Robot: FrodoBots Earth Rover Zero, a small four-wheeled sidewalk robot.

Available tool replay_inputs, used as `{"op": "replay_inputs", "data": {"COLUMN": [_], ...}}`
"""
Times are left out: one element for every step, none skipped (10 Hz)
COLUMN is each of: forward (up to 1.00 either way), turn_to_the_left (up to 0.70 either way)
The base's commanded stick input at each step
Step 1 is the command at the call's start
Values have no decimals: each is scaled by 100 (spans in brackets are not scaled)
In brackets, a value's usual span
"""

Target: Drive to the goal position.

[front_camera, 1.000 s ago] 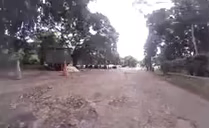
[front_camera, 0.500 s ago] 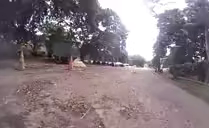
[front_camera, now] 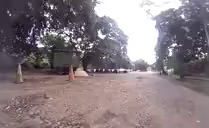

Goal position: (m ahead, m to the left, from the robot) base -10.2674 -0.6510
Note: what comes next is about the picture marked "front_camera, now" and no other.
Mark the row of parked vehicles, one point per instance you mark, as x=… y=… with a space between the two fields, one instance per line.
x=108 y=70

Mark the pale sand heap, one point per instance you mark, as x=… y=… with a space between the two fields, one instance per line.
x=81 y=72

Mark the orange traffic cone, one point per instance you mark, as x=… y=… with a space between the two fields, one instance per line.
x=71 y=74

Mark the reddish dirt road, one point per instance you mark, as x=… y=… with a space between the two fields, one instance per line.
x=118 y=100

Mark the green and blue stall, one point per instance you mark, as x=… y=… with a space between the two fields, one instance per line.
x=62 y=61

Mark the row of trees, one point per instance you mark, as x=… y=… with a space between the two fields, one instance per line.
x=68 y=30

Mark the group of trees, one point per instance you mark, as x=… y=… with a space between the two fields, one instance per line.
x=185 y=36

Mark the pale traffic cone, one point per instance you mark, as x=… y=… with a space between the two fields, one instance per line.
x=19 y=75

